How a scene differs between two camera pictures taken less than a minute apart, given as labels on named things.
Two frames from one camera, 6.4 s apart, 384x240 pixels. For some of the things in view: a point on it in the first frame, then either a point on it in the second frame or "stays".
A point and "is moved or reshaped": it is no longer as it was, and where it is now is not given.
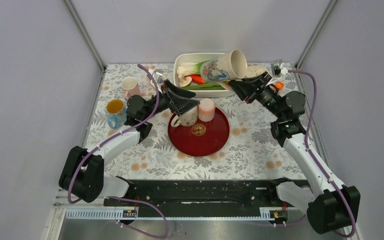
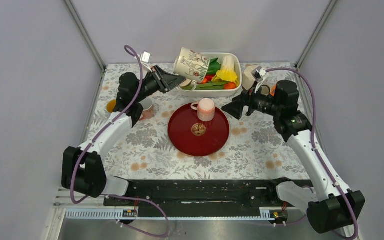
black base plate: x=198 y=194 stays
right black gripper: x=248 y=87 -> x=236 y=108
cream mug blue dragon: x=230 y=66 is moved or reshaped
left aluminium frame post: x=85 y=34 stays
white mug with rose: x=189 y=118 -> x=191 y=66
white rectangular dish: x=181 y=58 stays
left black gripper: x=178 y=105 -> x=166 y=81
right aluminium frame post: x=328 y=10 stays
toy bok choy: x=191 y=68 -> x=214 y=66
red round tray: x=202 y=138 stays
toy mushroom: x=184 y=81 stays
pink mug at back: x=206 y=110 stays
